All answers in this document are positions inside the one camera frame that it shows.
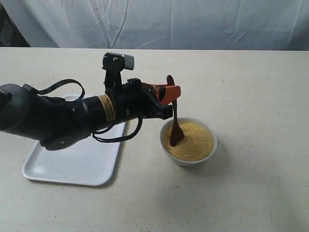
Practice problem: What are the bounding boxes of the dark red wooden spoon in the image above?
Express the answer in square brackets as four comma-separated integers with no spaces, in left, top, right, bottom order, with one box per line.
[167,75,184,147]

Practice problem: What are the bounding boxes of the white ceramic bowl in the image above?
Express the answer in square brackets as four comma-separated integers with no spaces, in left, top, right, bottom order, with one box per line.
[159,117,218,166]

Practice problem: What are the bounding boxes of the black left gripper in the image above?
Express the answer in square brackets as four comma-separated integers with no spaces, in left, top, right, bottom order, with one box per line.
[113,78,181,121]

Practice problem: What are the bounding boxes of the yellow millet grains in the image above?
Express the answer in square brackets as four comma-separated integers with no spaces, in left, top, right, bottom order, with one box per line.
[163,122,214,162]

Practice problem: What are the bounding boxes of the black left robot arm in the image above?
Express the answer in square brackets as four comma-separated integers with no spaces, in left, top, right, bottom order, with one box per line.
[0,78,181,151]

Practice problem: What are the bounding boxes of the white backdrop cloth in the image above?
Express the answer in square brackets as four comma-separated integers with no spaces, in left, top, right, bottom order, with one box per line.
[2,0,309,50]

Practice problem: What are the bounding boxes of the white rectangular plastic tray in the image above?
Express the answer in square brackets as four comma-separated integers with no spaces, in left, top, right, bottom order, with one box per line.
[22,94,127,187]

